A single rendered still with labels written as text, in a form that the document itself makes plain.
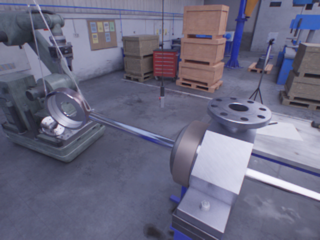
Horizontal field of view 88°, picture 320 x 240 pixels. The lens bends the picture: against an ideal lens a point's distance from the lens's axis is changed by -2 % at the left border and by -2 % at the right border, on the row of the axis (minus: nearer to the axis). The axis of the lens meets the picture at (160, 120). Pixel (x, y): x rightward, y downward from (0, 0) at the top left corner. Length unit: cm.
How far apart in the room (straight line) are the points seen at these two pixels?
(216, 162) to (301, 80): 435
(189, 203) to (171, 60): 511
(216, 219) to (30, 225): 194
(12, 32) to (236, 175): 273
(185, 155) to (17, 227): 195
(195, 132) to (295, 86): 429
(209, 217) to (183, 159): 26
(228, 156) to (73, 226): 174
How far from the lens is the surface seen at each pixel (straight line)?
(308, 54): 488
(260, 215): 226
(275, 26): 1392
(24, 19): 270
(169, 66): 567
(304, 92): 508
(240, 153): 75
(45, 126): 183
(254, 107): 83
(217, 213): 76
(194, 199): 77
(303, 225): 242
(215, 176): 74
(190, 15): 517
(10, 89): 299
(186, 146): 83
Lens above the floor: 173
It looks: 30 degrees down
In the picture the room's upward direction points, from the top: straight up
